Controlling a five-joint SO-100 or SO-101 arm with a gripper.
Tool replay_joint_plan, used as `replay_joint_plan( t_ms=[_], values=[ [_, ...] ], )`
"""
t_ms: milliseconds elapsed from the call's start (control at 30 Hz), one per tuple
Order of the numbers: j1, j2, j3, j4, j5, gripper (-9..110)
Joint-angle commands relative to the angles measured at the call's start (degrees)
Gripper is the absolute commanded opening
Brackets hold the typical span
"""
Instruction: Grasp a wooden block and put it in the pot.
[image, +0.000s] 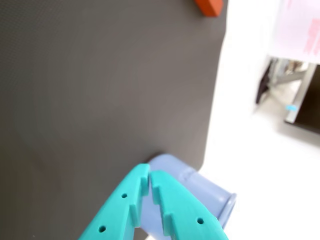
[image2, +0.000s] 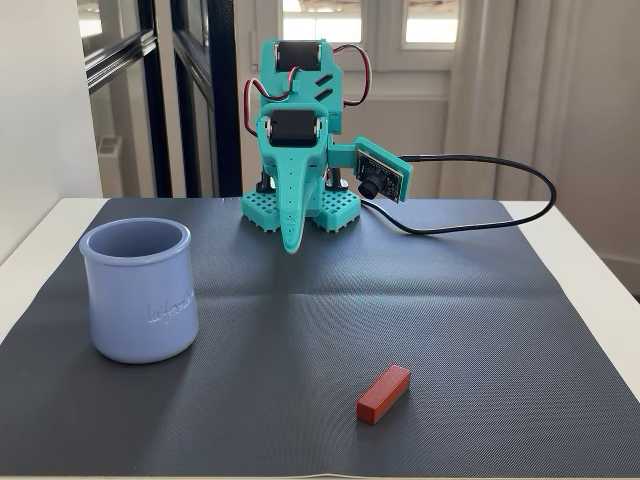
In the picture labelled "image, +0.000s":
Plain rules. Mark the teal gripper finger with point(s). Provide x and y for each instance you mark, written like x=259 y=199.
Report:
x=117 y=207
x=185 y=212

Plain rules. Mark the red wooden block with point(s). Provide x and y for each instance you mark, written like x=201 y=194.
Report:
x=208 y=6

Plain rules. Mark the lavender ceramic pot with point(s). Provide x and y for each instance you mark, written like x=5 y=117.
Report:
x=200 y=190

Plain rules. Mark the pink white paper sheet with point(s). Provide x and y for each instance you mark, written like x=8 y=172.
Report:
x=295 y=25

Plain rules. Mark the dark grey mat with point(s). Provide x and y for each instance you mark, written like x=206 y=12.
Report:
x=100 y=87

